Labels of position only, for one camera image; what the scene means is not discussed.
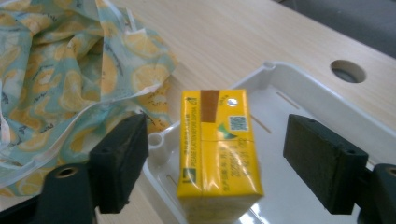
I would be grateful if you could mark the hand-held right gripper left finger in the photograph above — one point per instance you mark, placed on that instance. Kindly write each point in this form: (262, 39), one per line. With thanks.
(120, 166)

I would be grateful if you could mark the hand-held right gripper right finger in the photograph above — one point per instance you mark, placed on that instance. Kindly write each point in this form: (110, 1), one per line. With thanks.
(323, 165)

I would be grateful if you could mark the white plastic tray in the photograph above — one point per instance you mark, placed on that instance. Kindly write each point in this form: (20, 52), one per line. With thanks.
(295, 161)

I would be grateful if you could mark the fruit print fabric bag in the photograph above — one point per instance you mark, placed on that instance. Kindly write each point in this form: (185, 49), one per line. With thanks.
(68, 87)

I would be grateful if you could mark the yellow drink carton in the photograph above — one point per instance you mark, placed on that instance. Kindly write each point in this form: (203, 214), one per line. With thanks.
(218, 152)

